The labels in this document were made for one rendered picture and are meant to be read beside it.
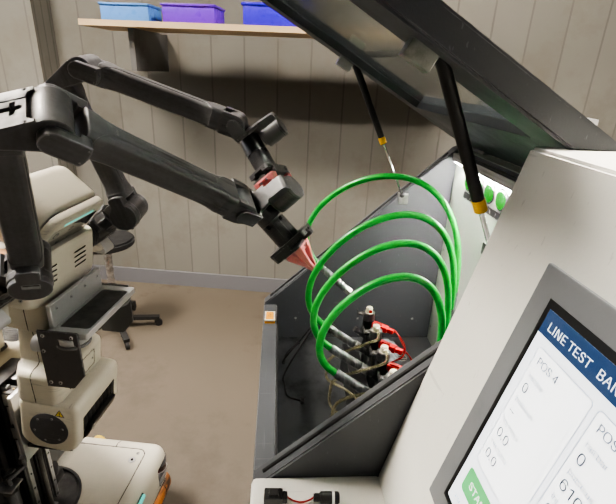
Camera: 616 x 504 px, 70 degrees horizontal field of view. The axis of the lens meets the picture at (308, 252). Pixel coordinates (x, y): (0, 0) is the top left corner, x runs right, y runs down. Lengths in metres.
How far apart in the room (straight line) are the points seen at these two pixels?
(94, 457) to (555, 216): 1.75
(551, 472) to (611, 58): 3.13
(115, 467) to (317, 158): 2.20
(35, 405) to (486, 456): 1.12
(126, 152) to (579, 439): 0.69
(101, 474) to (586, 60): 3.34
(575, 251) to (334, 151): 2.69
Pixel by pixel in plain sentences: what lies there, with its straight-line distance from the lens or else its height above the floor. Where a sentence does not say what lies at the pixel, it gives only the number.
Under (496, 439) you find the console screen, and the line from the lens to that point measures 0.57.
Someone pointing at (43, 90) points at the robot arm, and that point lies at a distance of 0.75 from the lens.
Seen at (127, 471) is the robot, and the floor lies 0.28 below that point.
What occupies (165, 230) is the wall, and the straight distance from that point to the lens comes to 3.56.
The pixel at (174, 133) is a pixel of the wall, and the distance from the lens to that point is 3.34.
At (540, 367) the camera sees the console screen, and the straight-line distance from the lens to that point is 0.52.
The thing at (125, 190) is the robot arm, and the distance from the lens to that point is 1.32.
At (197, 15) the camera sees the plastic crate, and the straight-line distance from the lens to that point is 2.75.
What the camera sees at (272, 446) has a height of 0.95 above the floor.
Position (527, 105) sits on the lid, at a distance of 0.61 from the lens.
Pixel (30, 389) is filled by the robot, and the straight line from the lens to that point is 1.37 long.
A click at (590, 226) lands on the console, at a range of 0.52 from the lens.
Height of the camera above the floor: 1.63
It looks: 22 degrees down
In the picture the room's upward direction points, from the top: 3 degrees clockwise
